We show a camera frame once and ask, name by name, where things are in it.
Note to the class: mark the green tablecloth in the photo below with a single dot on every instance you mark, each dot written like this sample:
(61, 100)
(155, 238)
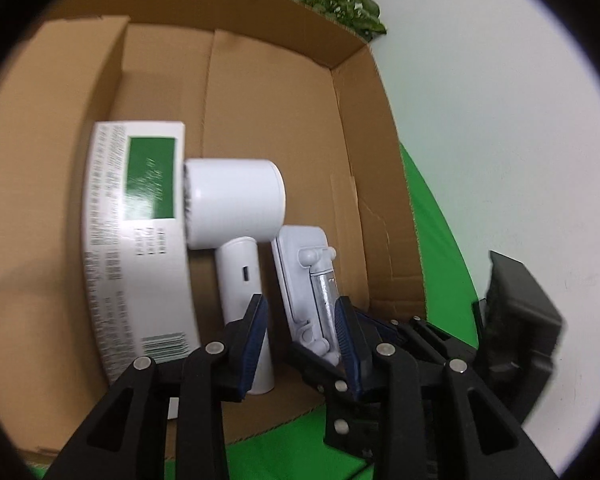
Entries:
(435, 240)

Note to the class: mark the cardboard box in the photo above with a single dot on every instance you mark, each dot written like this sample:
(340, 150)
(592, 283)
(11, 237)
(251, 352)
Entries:
(270, 85)

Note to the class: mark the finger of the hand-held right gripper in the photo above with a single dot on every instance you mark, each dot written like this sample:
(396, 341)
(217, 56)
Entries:
(425, 342)
(340, 410)

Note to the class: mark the white box with green label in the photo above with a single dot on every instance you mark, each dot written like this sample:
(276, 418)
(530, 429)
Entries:
(110, 240)

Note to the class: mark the white tray with clear tube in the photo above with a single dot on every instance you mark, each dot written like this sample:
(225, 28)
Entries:
(295, 270)

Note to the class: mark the white handheld electric appliance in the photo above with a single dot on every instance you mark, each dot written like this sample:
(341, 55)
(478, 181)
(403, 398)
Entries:
(235, 195)

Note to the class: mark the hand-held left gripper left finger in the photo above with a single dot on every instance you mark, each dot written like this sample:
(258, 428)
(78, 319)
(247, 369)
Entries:
(252, 347)

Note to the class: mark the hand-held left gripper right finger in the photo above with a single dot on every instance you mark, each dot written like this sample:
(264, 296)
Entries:
(347, 350)

